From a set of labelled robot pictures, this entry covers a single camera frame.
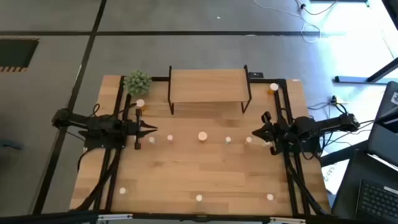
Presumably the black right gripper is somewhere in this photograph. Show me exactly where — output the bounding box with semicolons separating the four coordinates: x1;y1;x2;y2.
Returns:
252;111;282;156

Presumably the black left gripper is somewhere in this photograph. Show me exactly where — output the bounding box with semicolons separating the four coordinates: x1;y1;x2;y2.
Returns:
126;108;159;151

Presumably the green potted artificial plant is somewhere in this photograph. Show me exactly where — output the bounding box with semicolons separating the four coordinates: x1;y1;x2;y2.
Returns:
123;70;153;96

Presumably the power plug strip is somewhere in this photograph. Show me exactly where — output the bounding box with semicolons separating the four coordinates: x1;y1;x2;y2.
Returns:
330;95;349;107

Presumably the black desk crossbar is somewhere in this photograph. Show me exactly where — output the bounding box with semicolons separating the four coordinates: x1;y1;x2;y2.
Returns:
319;139;371;168

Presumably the white paper sheet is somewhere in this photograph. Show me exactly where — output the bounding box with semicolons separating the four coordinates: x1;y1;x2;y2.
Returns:
320;154;345;195

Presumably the black desk leg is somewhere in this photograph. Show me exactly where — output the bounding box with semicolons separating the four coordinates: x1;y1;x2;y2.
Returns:
334;57;398;84
381;0;398;20

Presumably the dark grey laptop lid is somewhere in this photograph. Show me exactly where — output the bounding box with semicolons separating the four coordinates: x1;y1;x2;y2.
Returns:
368;80;398;170

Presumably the black open laptop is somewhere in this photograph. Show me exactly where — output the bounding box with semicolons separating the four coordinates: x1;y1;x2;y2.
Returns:
331;148;398;224

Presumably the black floor hatch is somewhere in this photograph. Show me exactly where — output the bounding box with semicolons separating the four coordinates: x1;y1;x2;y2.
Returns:
0;38;40;73

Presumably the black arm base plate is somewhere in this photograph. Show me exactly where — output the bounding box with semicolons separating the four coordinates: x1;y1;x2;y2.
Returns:
281;136;322;155
78;129;128;151

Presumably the wooden shelf with black frame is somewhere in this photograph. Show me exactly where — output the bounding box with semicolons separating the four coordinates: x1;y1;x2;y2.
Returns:
167;64;252;115

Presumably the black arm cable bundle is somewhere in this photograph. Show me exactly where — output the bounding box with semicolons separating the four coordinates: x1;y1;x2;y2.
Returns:
73;148;123;213
285;155;331;217

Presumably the silver metal bracket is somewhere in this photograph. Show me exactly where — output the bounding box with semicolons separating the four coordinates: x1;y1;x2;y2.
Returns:
269;217;307;224
98;213;134;222

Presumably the white floor cable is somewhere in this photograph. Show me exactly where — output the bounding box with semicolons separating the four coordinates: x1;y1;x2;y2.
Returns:
252;0;322;44

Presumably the black floor cable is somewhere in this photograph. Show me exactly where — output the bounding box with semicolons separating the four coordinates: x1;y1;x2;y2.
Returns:
295;0;339;16

